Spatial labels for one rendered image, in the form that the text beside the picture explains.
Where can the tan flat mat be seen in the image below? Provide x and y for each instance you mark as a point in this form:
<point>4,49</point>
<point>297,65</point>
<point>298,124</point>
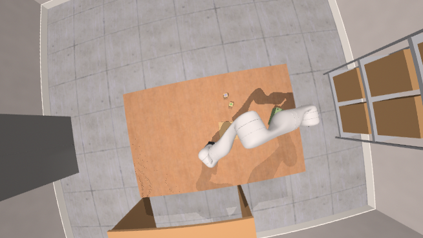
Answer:
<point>223,127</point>

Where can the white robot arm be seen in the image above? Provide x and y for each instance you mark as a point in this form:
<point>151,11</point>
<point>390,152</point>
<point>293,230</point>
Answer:
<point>252,132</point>

